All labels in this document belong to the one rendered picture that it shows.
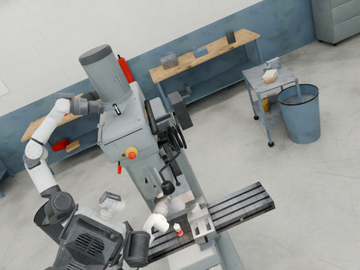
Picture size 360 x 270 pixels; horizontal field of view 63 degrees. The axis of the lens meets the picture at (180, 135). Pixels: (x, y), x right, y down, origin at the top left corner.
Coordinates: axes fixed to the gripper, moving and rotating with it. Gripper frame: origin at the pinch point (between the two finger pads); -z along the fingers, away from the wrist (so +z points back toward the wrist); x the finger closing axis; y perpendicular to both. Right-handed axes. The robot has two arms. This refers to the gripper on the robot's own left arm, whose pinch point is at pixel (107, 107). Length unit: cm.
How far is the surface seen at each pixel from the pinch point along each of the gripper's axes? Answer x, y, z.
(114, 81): -15.0, 11.6, -6.4
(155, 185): 12, -44, -27
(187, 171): -32, -61, -72
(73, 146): -388, -182, -19
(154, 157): 10.4, -26.8, -26.0
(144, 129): 23.9, -5.1, -13.8
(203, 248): 20, -94, -64
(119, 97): -14.8, 1.9, -9.7
